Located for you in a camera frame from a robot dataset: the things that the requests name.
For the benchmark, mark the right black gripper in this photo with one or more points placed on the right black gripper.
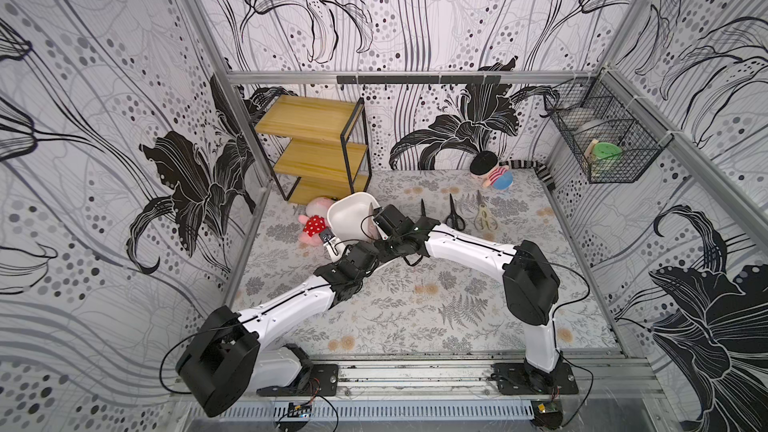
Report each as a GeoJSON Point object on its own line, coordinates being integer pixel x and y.
{"type": "Point", "coordinates": [380, 223]}

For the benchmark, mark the white plastic storage box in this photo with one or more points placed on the white plastic storage box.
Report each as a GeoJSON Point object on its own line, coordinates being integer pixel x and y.
{"type": "Point", "coordinates": [351, 220]}

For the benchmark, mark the beige handled scissors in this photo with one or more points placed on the beige handled scissors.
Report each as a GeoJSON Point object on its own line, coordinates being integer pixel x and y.
{"type": "Point", "coordinates": [484, 219]}

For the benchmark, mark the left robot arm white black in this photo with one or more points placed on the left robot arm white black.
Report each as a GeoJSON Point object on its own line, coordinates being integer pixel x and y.
{"type": "Point", "coordinates": [219, 361]}

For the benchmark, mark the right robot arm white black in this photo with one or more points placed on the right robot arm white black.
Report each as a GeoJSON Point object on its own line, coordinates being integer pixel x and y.
{"type": "Point", "coordinates": [531, 286]}

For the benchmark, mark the pink plush pig toy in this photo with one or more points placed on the pink plush pig toy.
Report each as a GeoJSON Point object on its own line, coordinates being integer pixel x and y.
{"type": "Point", "coordinates": [314, 221]}

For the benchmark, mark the floral table mat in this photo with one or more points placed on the floral table mat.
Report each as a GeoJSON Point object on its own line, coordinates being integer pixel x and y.
{"type": "Point", "coordinates": [433, 306]}

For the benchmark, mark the wooden three tier shelf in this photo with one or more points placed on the wooden three tier shelf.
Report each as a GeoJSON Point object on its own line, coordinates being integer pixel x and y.
{"type": "Point", "coordinates": [315, 147]}

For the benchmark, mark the small circuit board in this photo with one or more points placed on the small circuit board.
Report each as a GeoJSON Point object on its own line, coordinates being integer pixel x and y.
{"type": "Point", "coordinates": [299, 411]}

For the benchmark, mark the striped plush tail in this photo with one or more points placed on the striped plush tail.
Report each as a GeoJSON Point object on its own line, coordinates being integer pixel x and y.
{"type": "Point", "coordinates": [540, 169]}

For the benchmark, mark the green lid in basket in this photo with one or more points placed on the green lid in basket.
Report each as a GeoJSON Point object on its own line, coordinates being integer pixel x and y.
{"type": "Point", "coordinates": [606, 152]}

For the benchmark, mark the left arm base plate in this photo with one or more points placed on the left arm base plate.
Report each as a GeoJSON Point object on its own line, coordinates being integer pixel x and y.
{"type": "Point", "coordinates": [319, 379]}

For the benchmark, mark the black hook rail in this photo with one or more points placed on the black hook rail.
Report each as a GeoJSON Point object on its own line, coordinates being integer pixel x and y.
{"type": "Point", "coordinates": [417, 79]}

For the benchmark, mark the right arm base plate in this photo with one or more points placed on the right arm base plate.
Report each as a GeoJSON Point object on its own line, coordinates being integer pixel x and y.
{"type": "Point", "coordinates": [523, 379]}

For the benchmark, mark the black wire basket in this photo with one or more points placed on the black wire basket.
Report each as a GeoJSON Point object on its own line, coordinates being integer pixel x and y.
{"type": "Point", "coordinates": [587, 110]}

